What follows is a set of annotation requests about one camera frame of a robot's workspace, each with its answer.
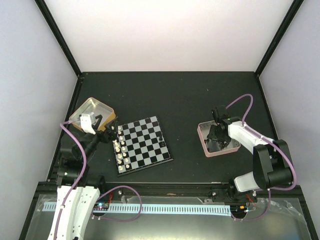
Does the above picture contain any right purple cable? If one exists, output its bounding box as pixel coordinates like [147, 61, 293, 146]
[224, 93, 298, 222]

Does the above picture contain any left black corner frame post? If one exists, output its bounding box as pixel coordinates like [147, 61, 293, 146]
[35, 0, 82, 78]

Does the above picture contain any light blue cable duct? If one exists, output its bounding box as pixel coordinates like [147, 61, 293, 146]
[42, 201, 232, 217]

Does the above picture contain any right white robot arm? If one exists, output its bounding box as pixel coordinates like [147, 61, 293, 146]
[205, 106, 297, 202]

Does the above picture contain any pink tray of black pieces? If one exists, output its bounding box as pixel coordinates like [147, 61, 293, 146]
[197, 120, 241, 158]

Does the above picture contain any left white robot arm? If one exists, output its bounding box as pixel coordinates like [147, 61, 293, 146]
[48, 118, 119, 240]

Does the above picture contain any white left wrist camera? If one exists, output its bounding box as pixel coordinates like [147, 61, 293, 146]
[80, 112, 96, 135]

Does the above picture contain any white chess piece row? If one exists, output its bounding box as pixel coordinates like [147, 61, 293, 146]
[113, 126, 131, 175]

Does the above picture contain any black corner frame post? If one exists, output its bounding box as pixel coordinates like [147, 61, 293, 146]
[35, 0, 82, 78]
[255, 0, 304, 77]

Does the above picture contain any black and silver chessboard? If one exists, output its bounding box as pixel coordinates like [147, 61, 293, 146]
[117, 116, 173, 177]

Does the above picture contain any gold metal tin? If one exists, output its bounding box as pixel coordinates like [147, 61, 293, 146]
[68, 97, 116, 131]

